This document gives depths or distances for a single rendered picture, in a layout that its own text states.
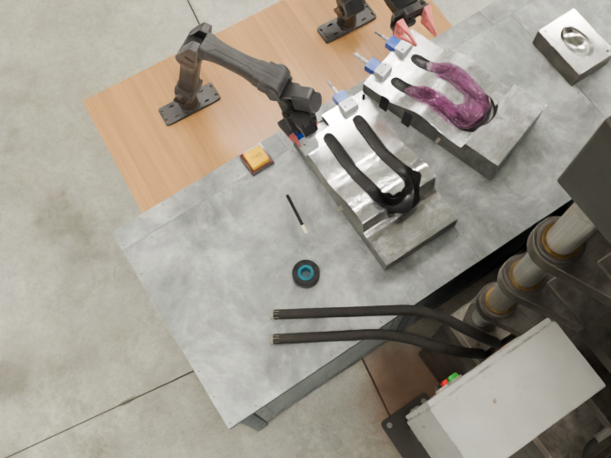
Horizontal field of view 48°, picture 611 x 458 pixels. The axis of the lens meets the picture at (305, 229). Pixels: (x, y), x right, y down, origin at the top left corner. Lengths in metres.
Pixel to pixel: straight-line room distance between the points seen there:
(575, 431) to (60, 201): 2.25
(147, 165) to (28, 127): 1.25
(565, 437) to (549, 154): 0.85
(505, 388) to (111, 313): 1.97
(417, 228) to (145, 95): 0.99
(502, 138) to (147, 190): 1.10
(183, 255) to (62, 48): 1.71
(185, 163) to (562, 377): 1.34
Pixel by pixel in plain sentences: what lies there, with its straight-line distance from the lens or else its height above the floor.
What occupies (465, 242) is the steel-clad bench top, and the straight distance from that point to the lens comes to 2.14.
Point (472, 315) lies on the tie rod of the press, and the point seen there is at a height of 0.83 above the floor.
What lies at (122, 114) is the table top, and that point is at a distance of 2.37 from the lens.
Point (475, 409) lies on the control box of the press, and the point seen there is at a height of 1.47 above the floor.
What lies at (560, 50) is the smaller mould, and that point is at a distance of 2.42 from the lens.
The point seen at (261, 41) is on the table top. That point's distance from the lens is 2.43.
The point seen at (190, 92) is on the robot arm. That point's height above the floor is 0.97.
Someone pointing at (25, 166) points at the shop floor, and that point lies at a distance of 3.35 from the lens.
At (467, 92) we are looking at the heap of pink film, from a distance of 2.24.
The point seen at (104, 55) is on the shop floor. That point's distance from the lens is 3.51.
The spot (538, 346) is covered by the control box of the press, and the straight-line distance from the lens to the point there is 1.40.
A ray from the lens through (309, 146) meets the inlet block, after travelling 2.05.
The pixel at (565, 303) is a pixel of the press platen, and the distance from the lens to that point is 1.63.
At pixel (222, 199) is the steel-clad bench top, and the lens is 2.17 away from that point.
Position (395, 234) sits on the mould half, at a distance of 2.05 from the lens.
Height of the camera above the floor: 2.80
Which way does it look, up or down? 71 degrees down
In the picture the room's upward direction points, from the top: 6 degrees counter-clockwise
